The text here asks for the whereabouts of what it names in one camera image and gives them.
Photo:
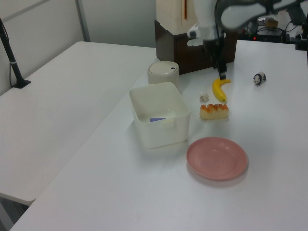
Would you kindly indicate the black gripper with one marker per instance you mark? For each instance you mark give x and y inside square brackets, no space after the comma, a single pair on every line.
[215,48]

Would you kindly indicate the orange glazed bread loaf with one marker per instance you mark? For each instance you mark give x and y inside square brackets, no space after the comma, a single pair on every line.
[214,112]

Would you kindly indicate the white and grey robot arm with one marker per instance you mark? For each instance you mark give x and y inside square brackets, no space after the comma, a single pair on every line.
[238,12]

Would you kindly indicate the yellow banana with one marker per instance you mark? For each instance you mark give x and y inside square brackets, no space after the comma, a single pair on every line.
[217,90]

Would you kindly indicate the small crumpled white paper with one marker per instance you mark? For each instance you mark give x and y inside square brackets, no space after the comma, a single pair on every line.
[204,96]

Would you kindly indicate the black and white panda figurine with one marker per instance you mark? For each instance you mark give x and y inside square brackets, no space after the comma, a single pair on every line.
[259,78]

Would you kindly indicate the beige round lidded trash can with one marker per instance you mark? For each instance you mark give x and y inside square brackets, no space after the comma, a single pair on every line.
[163,72]

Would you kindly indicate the black device with red light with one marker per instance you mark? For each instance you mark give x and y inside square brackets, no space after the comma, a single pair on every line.
[268,36]

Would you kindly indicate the brown tape roll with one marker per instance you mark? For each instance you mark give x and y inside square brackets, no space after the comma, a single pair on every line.
[272,23]

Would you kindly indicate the white square plastic bin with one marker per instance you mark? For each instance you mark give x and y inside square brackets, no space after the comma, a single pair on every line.
[156,101]

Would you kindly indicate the purple card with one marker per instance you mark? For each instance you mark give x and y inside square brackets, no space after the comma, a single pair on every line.
[157,119]

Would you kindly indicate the pink round plate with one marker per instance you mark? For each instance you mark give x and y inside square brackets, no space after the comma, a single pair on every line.
[216,158]

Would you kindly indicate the black clamp mount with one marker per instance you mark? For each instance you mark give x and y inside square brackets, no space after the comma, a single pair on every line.
[302,39]

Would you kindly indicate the black camera pole with clamp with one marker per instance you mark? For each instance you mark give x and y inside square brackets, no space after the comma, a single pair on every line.
[10,57]

